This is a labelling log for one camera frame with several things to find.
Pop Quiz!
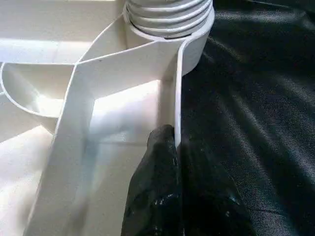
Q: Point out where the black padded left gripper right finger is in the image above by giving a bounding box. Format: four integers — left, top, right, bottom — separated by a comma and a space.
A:
178, 140, 257, 236

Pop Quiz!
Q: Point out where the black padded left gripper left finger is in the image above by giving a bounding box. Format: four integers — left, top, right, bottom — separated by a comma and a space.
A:
121, 124, 182, 236

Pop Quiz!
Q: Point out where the white plastic children's table top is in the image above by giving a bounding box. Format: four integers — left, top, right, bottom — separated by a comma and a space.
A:
0, 0, 216, 236

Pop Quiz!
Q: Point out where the white plastic table leg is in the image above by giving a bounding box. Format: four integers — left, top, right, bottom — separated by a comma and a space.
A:
123, 0, 214, 39

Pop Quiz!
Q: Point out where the black plastic work mat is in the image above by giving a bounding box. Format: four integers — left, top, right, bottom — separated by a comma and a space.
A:
178, 0, 315, 236

